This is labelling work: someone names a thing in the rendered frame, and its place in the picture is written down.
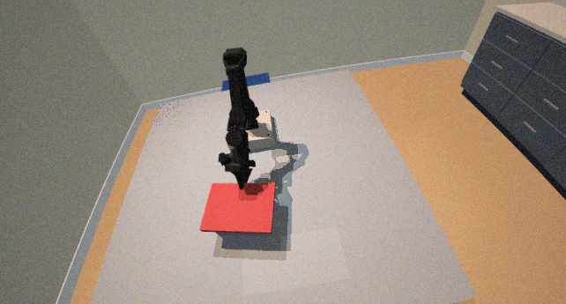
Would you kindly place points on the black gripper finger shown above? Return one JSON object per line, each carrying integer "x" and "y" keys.
{"x": 248, "y": 174}
{"x": 240, "y": 177}

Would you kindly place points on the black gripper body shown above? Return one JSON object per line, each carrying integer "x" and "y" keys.
{"x": 242, "y": 162}

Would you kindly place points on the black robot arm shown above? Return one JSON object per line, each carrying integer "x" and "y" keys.
{"x": 243, "y": 113}

